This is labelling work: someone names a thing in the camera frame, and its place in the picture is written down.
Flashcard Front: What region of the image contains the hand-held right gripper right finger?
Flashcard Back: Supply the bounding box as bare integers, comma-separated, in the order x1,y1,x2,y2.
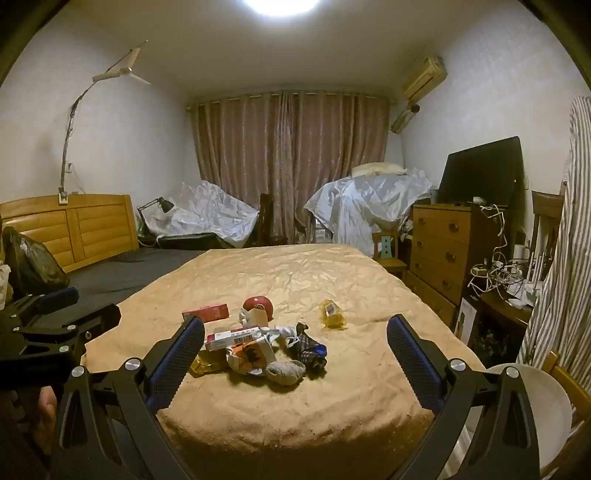
385,314,541,480

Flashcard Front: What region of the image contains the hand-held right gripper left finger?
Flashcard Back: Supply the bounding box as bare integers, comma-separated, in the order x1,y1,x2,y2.
51,316,206,480

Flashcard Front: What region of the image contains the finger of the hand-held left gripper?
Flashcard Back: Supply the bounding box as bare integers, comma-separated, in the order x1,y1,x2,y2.
11,287,80,324
16,303,122,360

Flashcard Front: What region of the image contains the red white box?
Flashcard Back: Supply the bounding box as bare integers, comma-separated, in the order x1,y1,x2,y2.
205,327,278,352

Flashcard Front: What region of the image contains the orange white carton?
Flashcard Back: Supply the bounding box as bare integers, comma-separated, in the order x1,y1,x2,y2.
226,337,279,376

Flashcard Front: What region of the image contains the red apple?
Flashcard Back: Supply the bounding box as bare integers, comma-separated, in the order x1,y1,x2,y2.
243,296,274,319

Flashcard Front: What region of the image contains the dark plaid sock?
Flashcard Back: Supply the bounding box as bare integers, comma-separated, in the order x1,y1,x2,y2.
288,323,328,379

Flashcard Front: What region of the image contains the grey sock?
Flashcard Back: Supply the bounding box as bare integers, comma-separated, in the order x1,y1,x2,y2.
267,360,307,387

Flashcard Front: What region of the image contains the white plastic bucket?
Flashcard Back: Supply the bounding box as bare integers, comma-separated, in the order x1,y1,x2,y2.
485,363,573,470

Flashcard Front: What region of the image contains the person's left forearm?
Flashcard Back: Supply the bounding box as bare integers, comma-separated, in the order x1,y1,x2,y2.
38,387,59,455

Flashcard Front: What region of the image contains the black plastic bag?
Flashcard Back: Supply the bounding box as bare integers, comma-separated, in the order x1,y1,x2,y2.
2,226,71,297

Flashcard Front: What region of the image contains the dark grey bedsheet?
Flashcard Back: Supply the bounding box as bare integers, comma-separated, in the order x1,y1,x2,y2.
65,248,209,306

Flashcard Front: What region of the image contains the wooden headboard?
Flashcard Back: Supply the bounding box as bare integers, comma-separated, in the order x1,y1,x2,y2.
0,194,139,274

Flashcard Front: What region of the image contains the yellow plastic wrapper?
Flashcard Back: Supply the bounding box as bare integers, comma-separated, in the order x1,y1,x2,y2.
320,299,348,329

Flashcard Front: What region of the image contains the dark wooden side table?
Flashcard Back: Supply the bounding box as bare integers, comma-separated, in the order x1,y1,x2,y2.
466,286,536,368

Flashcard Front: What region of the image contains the small wooden chair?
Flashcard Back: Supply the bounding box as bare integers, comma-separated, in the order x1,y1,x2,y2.
372,231,409,278

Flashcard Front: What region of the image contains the wooden dresser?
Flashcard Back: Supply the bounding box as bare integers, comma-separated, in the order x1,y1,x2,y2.
405,203,485,331

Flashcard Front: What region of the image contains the black desk lamp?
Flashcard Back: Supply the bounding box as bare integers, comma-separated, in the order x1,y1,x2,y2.
137,196,175,245

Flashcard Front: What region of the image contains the small silver plastic sheet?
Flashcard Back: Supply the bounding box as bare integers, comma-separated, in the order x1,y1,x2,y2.
157,180,260,248

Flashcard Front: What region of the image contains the large silver plastic sheet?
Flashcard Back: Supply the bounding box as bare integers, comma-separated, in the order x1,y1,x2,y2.
303,168,432,257

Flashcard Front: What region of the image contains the light wooden chair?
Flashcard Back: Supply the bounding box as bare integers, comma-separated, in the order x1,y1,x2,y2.
540,351,591,480

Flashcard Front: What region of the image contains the dark slim chair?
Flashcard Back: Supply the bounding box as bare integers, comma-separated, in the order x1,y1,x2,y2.
257,193,273,245

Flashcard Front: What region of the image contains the striped cloth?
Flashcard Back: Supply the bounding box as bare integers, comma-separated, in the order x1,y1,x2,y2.
517,95,591,370

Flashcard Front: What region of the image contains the white pillow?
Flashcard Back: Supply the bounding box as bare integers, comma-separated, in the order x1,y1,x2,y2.
351,162,408,179

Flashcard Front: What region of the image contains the dark wooden chair back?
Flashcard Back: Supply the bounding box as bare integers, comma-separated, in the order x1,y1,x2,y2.
531,191,565,278

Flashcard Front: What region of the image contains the black television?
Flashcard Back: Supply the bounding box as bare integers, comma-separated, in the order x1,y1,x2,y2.
436,136,524,208

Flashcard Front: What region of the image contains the brown curtain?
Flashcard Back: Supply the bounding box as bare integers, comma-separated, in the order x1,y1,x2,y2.
187,90,393,245

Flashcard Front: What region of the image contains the beige air conditioner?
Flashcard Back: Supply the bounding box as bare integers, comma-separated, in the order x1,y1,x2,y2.
401,56,448,101

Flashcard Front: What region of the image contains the round ceiling lamp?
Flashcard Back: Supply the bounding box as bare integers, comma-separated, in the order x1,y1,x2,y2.
242,0,321,18

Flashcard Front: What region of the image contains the white picture frame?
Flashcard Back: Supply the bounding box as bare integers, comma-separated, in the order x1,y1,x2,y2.
455,298,478,345

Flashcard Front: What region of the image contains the tangle of white cables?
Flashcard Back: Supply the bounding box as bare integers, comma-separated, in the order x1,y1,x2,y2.
468,203,541,306

